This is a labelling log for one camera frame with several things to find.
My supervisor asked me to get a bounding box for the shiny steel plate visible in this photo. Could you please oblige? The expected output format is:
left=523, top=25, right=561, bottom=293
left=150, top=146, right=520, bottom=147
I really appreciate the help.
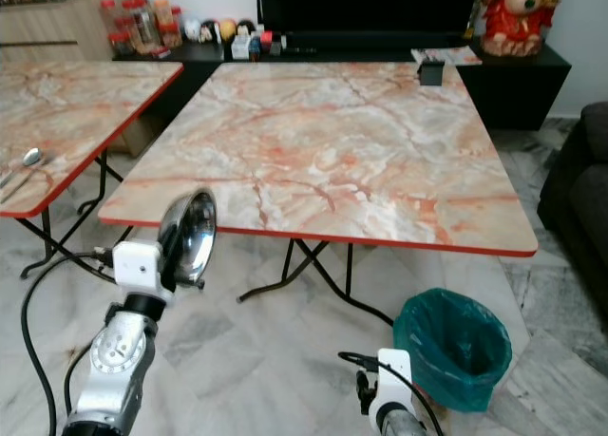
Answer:
left=157, top=187, right=218, bottom=290

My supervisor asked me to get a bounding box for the bin with green bag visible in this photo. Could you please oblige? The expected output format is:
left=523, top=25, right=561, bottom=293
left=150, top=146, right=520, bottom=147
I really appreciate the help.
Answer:
left=392, top=288, right=515, bottom=414

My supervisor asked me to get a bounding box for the steel spoon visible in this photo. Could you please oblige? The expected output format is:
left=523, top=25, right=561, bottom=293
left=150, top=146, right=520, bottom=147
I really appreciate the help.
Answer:
left=0, top=148, right=44, bottom=190

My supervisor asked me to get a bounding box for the marble pattern table with cutlery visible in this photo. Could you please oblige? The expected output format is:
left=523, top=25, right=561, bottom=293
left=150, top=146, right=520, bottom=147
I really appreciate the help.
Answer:
left=0, top=61, right=184, bottom=218

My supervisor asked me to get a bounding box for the large marble pattern folding table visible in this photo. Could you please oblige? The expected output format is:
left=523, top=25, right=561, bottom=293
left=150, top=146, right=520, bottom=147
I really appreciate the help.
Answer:
left=98, top=62, right=540, bottom=258

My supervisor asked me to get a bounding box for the small white box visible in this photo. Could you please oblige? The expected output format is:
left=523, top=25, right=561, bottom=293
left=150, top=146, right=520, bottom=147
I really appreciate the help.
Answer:
left=232, top=35, right=252, bottom=62

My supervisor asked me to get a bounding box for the stack of red lid jars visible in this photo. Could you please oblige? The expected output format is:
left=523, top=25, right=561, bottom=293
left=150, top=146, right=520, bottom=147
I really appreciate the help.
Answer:
left=100, top=0, right=182, bottom=59

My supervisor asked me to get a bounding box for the light wooden sideboard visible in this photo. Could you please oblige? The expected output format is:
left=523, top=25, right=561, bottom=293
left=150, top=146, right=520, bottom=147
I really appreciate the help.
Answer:
left=0, top=0, right=126, bottom=66

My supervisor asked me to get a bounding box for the dark sofa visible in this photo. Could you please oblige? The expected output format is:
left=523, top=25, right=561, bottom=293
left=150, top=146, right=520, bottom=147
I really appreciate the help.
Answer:
left=537, top=102, right=608, bottom=315

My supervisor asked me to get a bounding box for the small black box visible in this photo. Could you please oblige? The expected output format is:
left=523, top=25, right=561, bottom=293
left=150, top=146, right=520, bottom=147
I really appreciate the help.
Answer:
left=419, top=61, right=447, bottom=87

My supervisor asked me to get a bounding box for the black television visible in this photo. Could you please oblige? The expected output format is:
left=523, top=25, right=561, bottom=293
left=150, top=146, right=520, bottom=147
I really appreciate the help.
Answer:
left=258, top=0, right=482, bottom=36

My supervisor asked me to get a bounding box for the printed magazine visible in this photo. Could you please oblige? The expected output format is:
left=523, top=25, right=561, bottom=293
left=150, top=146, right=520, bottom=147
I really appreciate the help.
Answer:
left=411, top=47, right=485, bottom=66

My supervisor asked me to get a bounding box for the red seated statue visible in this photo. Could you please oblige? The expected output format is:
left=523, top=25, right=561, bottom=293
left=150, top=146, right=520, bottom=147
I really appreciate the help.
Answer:
left=479, top=0, right=562, bottom=58

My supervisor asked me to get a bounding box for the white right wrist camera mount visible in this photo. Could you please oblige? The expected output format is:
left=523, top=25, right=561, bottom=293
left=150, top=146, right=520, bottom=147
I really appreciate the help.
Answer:
left=370, top=349, right=415, bottom=408

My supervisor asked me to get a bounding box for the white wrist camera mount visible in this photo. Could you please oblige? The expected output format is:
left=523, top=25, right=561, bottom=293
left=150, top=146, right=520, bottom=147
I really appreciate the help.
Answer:
left=370, top=349, right=415, bottom=408
left=111, top=239, right=165, bottom=299

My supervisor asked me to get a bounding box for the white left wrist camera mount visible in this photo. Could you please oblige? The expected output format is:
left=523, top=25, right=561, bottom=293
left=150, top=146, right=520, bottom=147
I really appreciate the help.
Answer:
left=111, top=239, right=165, bottom=299

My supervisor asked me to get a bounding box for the black metal table leg frame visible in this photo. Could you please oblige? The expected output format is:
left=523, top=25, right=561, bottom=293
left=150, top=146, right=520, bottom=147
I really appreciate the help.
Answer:
left=237, top=238, right=396, bottom=328
left=19, top=151, right=126, bottom=281

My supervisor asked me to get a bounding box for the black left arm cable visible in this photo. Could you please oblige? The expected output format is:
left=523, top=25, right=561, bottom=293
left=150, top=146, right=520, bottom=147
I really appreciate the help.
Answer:
left=21, top=249, right=117, bottom=436

